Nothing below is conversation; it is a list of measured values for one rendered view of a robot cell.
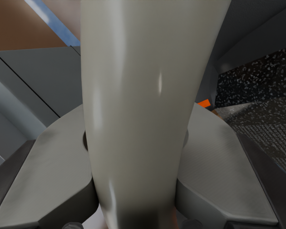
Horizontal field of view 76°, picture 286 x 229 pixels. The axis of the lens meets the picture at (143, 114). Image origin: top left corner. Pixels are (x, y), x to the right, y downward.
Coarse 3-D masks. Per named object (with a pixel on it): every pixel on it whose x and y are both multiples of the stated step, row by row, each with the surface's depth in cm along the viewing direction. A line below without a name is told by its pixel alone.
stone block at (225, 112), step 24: (264, 24) 88; (240, 48) 77; (264, 48) 54; (216, 72) 70; (240, 72) 54; (264, 72) 47; (216, 96) 63; (240, 96) 54; (264, 96) 47; (240, 120) 58; (264, 120) 51; (264, 144) 57
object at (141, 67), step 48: (96, 0) 3; (144, 0) 3; (192, 0) 3; (96, 48) 3; (144, 48) 3; (192, 48) 3; (96, 96) 4; (144, 96) 3; (192, 96) 4; (96, 144) 5; (144, 144) 4; (96, 192) 6; (144, 192) 5
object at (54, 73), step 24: (48, 48) 72; (72, 48) 84; (0, 72) 50; (24, 72) 56; (48, 72) 63; (72, 72) 73; (0, 96) 50; (24, 96) 51; (48, 96) 57; (72, 96) 64; (24, 120) 51; (48, 120) 51
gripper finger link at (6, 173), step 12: (24, 144) 8; (12, 156) 7; (24, 156) 7; (0, 168) 7; (12, 168) 7; (0, 180) 6; (12, 180) 6; (0, 192) 6; (0, 204) 5; (36, 228) 5
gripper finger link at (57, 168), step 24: (72, 120) 9; (48, 144) 8; (72, 144) 8; (24, 168) 7; (48, 168) 7; (72, 168) 7; (24, 192) 6; (48, 192) 6; (72, 192) 6; (0, 216) 5; (24, 216) 5; (48, 216) 5; (72, 216) 6
